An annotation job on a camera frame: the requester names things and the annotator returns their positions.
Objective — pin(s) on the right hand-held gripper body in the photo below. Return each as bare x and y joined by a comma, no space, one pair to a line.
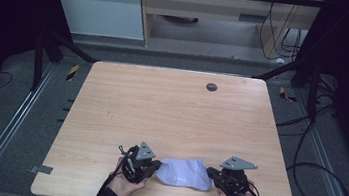
231,182

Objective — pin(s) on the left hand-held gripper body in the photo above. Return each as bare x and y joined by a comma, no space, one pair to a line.
137,167

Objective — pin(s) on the light purple sock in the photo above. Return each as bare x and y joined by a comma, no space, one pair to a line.
169,174
197,163

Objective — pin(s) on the person's left hand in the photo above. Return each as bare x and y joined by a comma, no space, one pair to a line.
124,187

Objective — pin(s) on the grey table grommet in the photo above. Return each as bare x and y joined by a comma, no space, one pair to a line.
211,87

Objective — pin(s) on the yellow black hazard tape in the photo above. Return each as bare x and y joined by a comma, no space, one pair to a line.
72,72
286,95

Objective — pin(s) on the black metal stand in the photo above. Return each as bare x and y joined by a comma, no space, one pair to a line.
313,95
38,61

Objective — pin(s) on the white cabinet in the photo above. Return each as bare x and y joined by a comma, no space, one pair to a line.
99,11

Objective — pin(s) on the light wooden desk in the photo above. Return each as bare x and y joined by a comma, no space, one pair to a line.
207,8

